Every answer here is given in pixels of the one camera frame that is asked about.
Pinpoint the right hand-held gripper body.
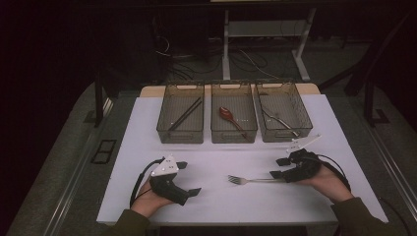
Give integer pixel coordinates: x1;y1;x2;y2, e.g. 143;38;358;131
281;133;323;184

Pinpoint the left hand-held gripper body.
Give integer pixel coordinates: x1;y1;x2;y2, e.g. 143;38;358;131
149;154;191;207

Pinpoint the silver metal fork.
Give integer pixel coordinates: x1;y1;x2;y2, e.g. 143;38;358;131
227;174;280;187

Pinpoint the silver metal knife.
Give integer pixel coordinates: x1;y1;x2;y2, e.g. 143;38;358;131
261;105;301;138

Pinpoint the smoky transparent plastic bin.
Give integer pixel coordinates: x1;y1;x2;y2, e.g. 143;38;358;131
156;83;206;145
209;82;259;145
255;81;314;144

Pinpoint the brown wooden spoon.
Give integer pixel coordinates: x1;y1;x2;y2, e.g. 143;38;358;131
218;105;251;142

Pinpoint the person's left hand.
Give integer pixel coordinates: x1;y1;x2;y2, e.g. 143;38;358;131
130;178;175;219

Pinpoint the person's right hand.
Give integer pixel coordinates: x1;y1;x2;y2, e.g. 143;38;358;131
294;162;356;205

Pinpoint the black metal stand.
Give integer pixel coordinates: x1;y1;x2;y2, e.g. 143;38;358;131
318;11;417;128

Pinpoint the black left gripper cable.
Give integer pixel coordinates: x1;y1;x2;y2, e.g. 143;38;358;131
129;157;165;208

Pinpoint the black floor outlet frame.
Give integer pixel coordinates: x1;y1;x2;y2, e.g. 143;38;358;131
89;139;118;165

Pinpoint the black floor cable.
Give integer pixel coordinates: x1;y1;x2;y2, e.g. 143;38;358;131
378;196;415;236

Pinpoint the tangle of floor cables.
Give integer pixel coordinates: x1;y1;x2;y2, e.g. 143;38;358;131
153;33;279;82

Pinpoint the white metal desk frame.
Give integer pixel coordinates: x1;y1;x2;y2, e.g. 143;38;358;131
221;8;318;83

